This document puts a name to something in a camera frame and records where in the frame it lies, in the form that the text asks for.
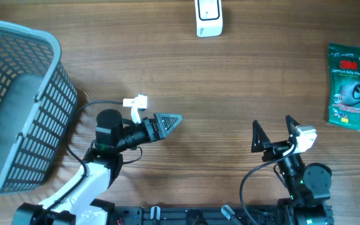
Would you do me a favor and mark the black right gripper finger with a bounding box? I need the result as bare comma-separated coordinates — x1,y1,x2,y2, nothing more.
286,115,300,137
251,120,271,153

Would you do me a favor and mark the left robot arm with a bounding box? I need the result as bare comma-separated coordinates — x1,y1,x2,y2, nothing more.
12,109,183,224

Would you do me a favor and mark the black right camera cable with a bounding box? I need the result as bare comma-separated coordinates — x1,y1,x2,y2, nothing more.
238,143,296,225

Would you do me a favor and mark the white barcode scanner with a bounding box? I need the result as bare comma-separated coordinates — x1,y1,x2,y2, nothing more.
194,0,223,38

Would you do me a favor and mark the grey black plastic basket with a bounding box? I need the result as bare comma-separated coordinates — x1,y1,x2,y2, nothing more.
0,21,78,195

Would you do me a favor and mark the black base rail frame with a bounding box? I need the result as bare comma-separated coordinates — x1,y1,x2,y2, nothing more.
107,204,335,225

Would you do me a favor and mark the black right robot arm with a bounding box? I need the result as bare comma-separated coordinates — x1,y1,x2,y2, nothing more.
251,115,333,207

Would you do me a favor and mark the green 3M gloves packet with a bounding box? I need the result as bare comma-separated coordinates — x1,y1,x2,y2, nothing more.
327,42,360,131

